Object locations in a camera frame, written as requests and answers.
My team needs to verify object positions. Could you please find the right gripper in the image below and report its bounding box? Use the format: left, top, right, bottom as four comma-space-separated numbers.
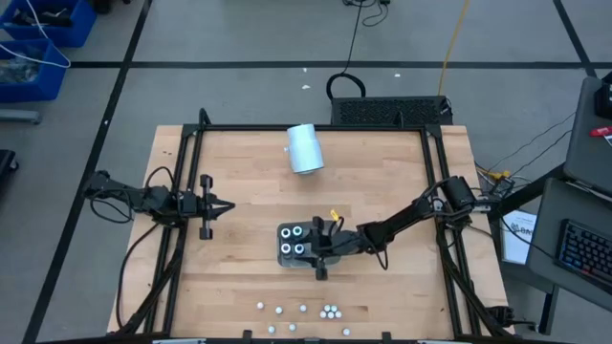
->
298, 216, 362, 281

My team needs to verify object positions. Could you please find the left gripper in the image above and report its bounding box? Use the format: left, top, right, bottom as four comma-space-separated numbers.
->
179, 174, 236, 240

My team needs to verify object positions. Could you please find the grey plastic bin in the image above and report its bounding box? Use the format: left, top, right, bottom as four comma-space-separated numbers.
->
275, 221, 341, 269

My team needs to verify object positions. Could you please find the white cylinder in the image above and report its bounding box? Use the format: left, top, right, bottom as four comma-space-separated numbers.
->
284, 122, 326, 176

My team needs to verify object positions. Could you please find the black computer case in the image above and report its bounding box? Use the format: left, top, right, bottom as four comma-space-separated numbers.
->
330, 95, 453, 126

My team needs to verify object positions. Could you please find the blue storage bin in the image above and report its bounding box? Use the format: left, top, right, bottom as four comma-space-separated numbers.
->
0, 0, 97, 49
0, 38, 68, 104

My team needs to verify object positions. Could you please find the white printed paper sheet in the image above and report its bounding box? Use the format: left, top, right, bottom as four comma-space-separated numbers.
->
500, 209, 537, 265

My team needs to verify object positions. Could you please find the grey bar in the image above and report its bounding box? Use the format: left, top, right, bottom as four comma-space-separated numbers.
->
0, 109, 40, 124

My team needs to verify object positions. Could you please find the grey desk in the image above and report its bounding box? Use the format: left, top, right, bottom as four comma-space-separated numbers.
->
562, 75, 612, 198
525, 177, 612, 314

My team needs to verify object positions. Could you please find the black backlit keyboard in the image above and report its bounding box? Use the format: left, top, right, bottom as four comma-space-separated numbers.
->
554, 219, 612, 292

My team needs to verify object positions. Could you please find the black device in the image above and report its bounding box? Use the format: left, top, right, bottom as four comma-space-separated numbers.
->
595, 71, 612, 119

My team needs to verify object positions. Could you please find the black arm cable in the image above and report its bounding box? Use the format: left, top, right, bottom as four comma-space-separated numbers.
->
116, 222, 162, 331

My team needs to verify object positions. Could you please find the black aluminium table frame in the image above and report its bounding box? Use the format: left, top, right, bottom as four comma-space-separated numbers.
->
114, 108, 515, 344

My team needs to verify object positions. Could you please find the yellow plug cable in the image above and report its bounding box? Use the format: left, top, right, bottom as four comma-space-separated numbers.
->
482, 166, 513, 183

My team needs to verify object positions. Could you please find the black hanging cable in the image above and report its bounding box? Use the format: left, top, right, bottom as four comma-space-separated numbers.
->
326, 0, 367, 101

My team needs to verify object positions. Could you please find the coiled black floor cable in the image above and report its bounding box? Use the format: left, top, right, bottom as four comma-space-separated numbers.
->
341, 0, 391, 28

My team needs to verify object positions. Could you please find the white cable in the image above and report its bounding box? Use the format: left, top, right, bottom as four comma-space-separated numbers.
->
0, 0, 72, 69

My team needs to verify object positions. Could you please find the yellow hanging cable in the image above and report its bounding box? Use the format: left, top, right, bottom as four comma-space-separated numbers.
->
438, 0, 472, 97

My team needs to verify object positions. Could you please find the thin black cable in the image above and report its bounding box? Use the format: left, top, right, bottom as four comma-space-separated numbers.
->
509, 129, 574, 179
499, 112, 578, 160

